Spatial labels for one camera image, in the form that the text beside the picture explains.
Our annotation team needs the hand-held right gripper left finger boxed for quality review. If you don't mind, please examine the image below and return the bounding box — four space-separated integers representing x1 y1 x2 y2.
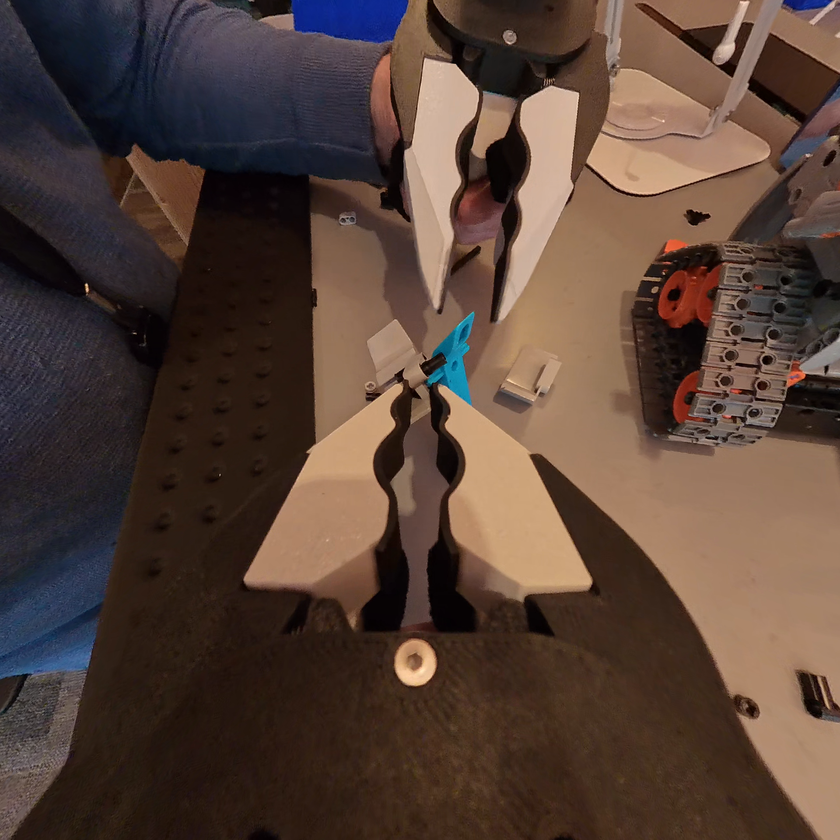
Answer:
244 387 413 634

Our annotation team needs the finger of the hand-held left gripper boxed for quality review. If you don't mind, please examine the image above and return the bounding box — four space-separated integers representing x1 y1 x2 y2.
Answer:
491 88 581 324
402 58 485 315

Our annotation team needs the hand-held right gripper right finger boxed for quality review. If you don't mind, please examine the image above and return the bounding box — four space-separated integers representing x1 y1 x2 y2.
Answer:
427 387 595 634

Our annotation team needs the grey curved panel assembly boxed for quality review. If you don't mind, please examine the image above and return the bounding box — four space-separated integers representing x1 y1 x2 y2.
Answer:
497 346 562 403
364 319 447 401

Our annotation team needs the teal separator tool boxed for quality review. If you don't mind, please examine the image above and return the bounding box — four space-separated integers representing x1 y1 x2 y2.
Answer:
423 311 476 408

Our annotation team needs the dark grey track link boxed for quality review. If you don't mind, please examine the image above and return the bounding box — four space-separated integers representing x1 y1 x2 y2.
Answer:
795 669 840 721

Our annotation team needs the person's left forearm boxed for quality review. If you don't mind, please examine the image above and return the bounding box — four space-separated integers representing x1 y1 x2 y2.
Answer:
66 0 395 186

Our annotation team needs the person's left hand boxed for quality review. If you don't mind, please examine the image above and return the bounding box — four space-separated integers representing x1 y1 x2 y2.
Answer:
371 56 506 245

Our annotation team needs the blue storage bin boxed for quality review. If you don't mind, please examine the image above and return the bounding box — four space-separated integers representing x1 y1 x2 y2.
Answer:
292 0 411 34

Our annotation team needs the black perforated chair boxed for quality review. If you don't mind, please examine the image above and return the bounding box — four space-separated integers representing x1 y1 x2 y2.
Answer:
85 171 317 723

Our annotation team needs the grey orange tracked toy robot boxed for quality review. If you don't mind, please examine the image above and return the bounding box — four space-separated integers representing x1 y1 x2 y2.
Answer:
633 125 840 448

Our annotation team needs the dark blue robot kit box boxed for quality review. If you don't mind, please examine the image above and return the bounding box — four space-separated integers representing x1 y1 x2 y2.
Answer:
777 85 840 172

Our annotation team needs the brown cardboard box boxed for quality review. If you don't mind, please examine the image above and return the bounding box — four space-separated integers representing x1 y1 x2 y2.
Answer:
117 146 206 263

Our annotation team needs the person's dark clothing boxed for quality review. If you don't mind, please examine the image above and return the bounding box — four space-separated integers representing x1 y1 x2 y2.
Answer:
0 0 185 680

